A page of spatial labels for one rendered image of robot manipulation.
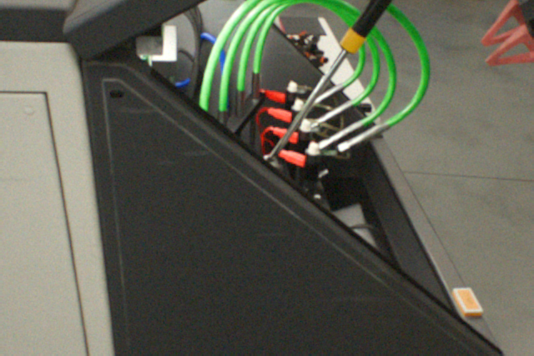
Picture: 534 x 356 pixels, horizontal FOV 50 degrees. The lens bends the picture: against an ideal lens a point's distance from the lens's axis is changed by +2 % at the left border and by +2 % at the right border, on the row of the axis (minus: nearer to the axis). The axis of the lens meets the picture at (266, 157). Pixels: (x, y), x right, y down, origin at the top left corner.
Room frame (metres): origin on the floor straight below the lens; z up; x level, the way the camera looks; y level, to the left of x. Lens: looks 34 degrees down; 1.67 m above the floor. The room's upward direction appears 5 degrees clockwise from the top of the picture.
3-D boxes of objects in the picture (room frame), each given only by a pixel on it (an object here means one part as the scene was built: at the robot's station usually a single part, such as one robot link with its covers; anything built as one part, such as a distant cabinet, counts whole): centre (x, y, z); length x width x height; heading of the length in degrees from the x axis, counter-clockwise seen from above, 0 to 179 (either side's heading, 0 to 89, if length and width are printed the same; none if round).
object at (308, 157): (0.86, -0.09, 1.01); 0.05 x 0.03 x 0.21; 100
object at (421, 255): (0.90, -0.32, 0.87); 0.62 x 0.04 x 0.16; 10
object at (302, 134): (0.94, -0.08, 1.01); 0.05 x 0.03 x 0.21; 100
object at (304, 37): (1.61, -0.10, 1.01); 0.23 x 0.11 x 0.06; 10
